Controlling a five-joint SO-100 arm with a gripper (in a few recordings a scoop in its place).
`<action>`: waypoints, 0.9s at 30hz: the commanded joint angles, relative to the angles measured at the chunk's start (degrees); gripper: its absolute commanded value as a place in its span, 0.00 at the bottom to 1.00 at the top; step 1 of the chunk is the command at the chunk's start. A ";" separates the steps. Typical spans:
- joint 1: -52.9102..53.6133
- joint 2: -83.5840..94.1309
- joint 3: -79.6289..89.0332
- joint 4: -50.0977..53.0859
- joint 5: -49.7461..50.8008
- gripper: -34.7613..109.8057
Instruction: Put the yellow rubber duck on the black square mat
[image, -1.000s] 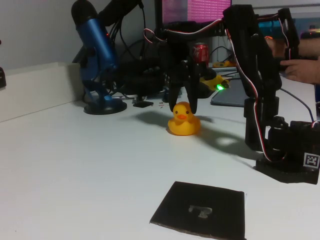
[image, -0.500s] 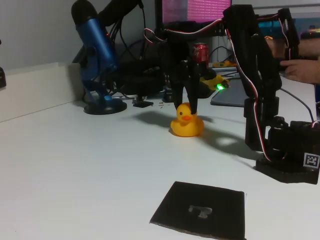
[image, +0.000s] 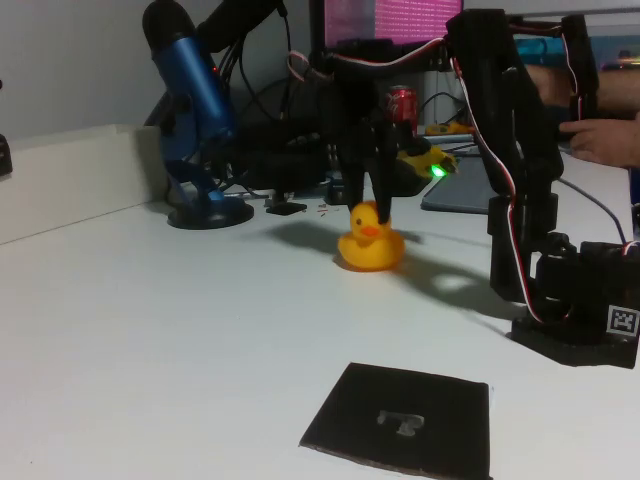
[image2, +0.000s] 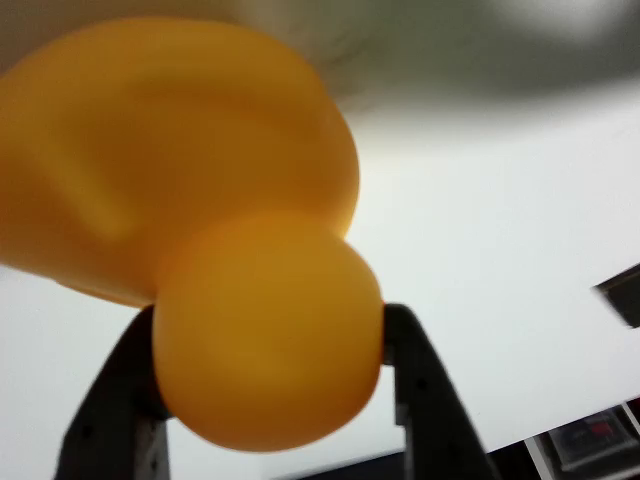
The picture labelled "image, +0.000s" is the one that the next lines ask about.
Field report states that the yellow rubber duck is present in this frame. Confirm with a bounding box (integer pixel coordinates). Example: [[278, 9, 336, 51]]
[[337, 199, 406, 274]]

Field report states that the person's right forearm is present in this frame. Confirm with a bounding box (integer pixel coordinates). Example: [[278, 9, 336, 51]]
[[597, 68, 640, 115]]

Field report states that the black square mat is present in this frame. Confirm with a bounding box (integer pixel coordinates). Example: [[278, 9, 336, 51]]
[[298, 362, 494, 480]]

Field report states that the person's right hand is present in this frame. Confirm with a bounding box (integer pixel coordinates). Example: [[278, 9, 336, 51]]
[[524, 64, 571, 107]]

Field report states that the person's left hand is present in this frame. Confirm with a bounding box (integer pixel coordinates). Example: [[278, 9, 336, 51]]
[[557, 117, 640, 167]]

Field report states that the red soda can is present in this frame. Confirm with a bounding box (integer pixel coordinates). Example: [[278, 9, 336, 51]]
[[387, 84, 418, 126]]

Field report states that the small black flat stand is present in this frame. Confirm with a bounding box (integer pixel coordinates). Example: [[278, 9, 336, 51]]
[[264, 192, 309, 216]]

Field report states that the gray laptop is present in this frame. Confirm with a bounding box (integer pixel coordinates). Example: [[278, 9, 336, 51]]
[[420, 155, 496, 215]]

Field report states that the yellow tool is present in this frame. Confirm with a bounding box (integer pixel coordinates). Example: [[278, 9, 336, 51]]
[[424, 122, 476, 136]]

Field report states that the computer monitor pink text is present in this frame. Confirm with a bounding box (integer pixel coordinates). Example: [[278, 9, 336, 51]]
[[309, 0, 464, 51]]

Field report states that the blue desktop microphone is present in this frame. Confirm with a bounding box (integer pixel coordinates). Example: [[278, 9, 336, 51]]
[[142, 0, 255, 231]]

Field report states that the black white marker tag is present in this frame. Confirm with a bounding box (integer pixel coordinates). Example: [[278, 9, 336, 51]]
[[606, 305, 640, 337]]

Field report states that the white raised desk shelf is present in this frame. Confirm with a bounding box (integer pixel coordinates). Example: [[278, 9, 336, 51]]
[[0, 123, 169, 246]]

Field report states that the black microphone cable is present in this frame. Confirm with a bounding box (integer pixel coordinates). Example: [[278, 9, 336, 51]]
[[277, 2, 296, 124]]

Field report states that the red white servo cable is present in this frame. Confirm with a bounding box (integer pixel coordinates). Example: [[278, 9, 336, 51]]
[[449, 37, 576, 330]]

